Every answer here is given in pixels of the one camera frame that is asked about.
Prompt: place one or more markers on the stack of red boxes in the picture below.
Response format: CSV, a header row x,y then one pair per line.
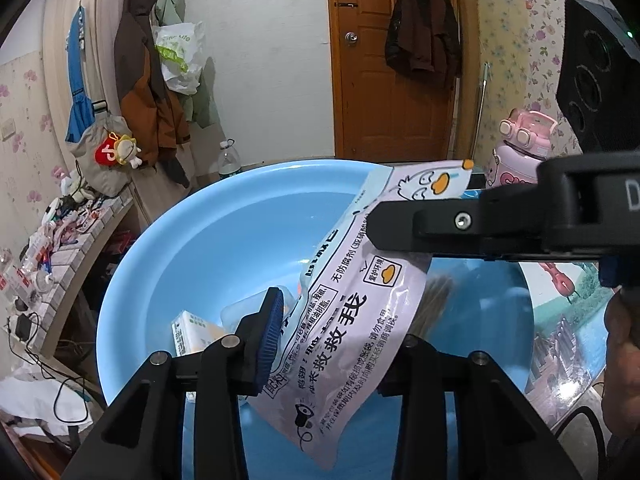
x,y
120,242

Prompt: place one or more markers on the blue garment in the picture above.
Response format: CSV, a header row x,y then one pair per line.
x,y
77,85

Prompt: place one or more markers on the beige wardrobe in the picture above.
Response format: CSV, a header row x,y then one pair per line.
x,y
105,10

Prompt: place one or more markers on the dark brown jacket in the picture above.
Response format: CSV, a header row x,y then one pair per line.
x,y
420,35

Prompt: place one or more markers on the white wall socket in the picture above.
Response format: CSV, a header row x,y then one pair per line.
x,y
7,130

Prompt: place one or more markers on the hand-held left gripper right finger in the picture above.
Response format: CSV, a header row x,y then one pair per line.
x,y
415,365

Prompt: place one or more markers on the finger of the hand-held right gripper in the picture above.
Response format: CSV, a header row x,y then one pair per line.
x,y
450,227

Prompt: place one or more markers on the clutter of small household items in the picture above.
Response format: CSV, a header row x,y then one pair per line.
x,y
65,225

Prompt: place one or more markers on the brown and orange jacket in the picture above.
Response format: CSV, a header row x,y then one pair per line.
x,y
140,85

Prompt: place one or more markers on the white bag with green logo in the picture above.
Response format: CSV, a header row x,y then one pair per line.
x,y
180,60

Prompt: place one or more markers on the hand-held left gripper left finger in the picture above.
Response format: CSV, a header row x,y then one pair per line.
x,y
267,340

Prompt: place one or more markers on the pink water bottle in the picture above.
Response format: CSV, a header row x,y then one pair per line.
x,y
510,165

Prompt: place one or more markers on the grey shoulder bag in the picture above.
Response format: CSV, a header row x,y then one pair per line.
x,y
100,177

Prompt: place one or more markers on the white tiled shelf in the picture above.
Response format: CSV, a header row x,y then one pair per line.
x,y
75,260

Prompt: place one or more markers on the red plush charm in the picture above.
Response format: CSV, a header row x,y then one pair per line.
x,y
105,152

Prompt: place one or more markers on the person's right hand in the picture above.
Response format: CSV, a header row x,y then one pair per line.
x,y
622,350

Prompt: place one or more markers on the small white green box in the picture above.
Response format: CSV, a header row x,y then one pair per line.
x,y
192,332

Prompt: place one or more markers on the white duck print snack packet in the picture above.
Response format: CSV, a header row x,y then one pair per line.
x,y
350,320

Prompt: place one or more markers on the white plastic sheet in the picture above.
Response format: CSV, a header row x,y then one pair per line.
x,y
30,405

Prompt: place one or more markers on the large clear water bottle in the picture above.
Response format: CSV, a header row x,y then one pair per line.
x,y
229,162

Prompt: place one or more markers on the clear bag of cotton swabs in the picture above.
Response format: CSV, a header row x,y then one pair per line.
x,y
435,300

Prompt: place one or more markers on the clear toothpick box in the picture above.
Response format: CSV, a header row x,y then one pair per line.
x,y
240,312

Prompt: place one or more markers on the brown wooden door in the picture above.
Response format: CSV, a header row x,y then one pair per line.
x,y
360,100

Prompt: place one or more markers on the light blue plastic basin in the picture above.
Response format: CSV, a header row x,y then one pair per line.
x,y
210,240

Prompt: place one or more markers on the white and yellow plush doll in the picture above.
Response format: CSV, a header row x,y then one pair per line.
x,y
127,150

